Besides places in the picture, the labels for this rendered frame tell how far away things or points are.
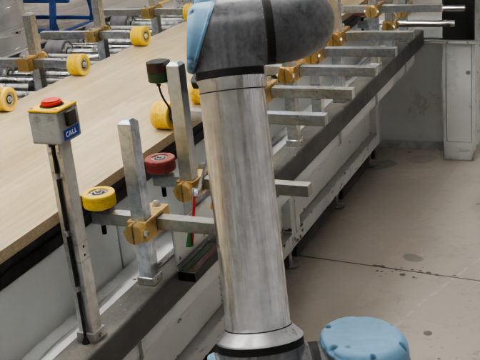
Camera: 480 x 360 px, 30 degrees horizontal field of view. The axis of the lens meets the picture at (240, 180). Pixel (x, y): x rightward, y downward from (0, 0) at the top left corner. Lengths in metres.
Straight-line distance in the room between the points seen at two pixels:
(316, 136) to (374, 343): 1.63
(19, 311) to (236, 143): 0.82
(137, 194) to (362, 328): 0.71
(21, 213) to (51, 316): 0.25
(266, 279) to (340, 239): 2.46
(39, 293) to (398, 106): 3.12
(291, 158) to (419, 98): 2.08
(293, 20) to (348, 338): 0.54
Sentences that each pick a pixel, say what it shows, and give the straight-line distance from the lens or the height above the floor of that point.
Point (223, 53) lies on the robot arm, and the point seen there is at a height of 1.35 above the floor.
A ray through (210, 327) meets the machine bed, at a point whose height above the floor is 0.17.
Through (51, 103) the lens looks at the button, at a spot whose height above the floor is 1.23.
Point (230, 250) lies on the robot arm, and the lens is 1.48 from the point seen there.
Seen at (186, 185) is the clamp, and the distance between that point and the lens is 2.26.
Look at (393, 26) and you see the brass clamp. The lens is 4.07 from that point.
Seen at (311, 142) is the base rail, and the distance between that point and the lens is 3.03.
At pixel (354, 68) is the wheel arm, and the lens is 2.88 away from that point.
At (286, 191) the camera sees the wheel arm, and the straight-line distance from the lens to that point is 2.23.
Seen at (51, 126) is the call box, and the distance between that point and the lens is 1.75.
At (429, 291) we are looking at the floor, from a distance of 3.50.
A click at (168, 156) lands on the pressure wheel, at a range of 2.36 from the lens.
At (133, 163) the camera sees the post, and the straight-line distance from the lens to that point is 2.03.
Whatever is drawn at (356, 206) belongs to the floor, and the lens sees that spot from 4.26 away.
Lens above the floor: 1.67
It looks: 21 degrees down
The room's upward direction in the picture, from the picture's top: 6 degrees counter-clockwise
